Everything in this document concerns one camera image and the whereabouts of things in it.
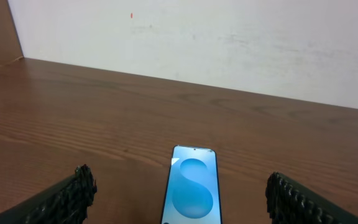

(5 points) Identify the blue Samsung Galaxy smartphone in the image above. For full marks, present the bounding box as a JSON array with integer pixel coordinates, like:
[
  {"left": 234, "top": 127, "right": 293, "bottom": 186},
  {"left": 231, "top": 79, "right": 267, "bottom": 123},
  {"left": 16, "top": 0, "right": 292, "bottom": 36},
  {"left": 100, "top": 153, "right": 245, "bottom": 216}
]
[{"left": 160, "top": 145, "right": 223, "bottom": 224}]

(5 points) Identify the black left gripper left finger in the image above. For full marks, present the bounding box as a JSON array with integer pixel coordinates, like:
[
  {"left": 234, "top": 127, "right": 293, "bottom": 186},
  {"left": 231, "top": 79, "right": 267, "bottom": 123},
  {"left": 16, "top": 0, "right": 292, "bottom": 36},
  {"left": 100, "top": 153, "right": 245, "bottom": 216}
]
[{"left": 0, "top": 164, "right": 98, "bottom": 224}]

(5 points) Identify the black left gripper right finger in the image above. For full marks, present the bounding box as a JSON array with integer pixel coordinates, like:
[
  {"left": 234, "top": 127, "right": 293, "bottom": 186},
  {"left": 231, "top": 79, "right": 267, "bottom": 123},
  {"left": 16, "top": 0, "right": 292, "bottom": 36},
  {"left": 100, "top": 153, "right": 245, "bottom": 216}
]
[{"left": 265, "top": 172, "right": 358, "bottom": 224}]

